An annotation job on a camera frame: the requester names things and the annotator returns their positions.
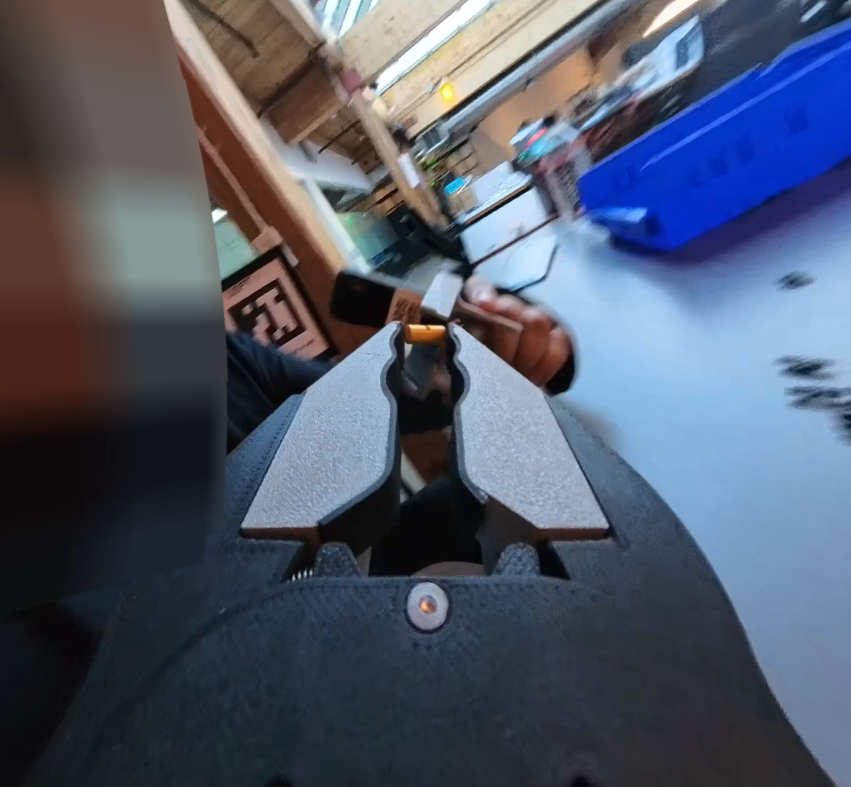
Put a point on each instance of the person's left forearm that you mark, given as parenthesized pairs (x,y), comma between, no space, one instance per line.
(266,381)

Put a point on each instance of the small yellow lego pin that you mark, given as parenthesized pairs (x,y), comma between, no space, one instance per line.
(425,333)

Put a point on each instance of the person's left hand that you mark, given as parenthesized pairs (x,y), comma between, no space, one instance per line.
(542,348)

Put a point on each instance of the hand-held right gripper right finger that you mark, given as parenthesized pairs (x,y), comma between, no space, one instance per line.
(518,461)

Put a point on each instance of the blue plastic bin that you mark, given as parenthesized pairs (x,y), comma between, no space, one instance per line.
(718,155)

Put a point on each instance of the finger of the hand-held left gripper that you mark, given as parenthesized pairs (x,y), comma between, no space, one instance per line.
(442,295)
(492,320)

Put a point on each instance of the framed black white tag sign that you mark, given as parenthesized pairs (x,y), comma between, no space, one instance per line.
(272,315)

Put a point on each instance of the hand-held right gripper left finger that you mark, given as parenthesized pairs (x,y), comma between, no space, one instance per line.
(332,454)

